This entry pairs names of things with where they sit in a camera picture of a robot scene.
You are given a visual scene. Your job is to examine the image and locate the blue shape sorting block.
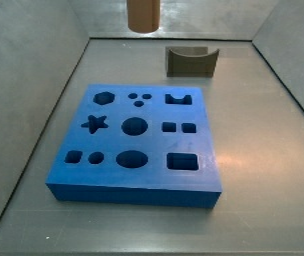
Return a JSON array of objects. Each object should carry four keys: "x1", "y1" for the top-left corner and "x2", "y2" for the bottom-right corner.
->
[{"x1": 44, "y1": 84, "x2": 222, "y2": 208}]

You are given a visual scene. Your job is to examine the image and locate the dark olive curved cradle block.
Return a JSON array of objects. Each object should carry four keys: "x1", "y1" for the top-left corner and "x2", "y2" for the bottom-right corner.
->
[{"x1": 165, "y1": 46, "x2": 219, "y2": 78}]

